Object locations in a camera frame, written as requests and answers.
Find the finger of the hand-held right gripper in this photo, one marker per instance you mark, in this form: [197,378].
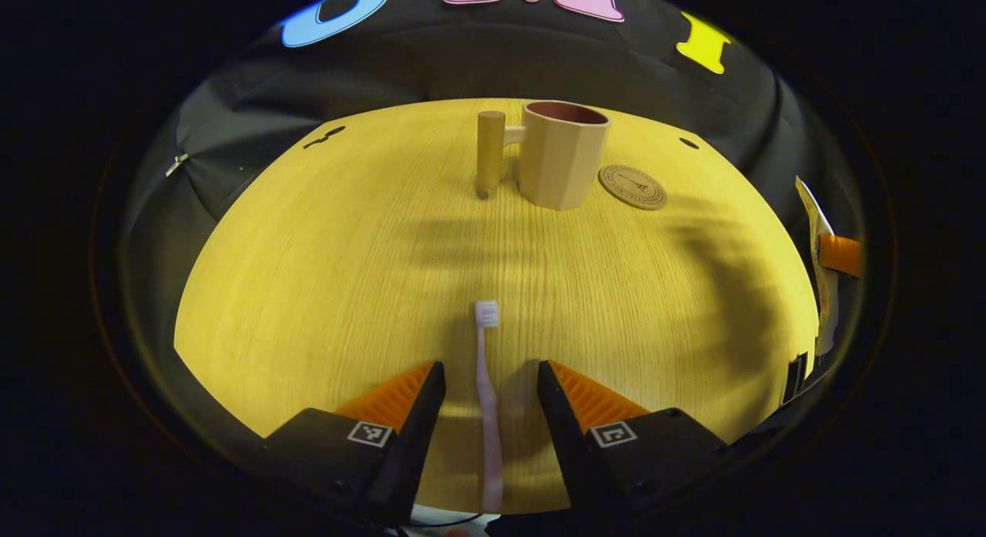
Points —
[840,255]

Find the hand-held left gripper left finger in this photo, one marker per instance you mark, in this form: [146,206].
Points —
[420,437]

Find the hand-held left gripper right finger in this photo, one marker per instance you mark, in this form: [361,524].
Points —
[562,437]

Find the white toothpaste tube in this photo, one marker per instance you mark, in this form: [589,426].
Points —
[823,290]

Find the white toothbrush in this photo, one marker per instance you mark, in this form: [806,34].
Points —
[487,398]

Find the round brown coaster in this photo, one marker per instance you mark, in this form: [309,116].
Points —
[632,187]

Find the wooden desktop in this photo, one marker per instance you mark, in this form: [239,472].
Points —
[323,290]

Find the black desk clamp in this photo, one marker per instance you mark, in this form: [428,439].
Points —
[797,377]

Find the silver cloth clip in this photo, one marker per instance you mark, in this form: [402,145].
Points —
[176,165]

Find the black backdrop cloth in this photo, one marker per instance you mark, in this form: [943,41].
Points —
[431,59]

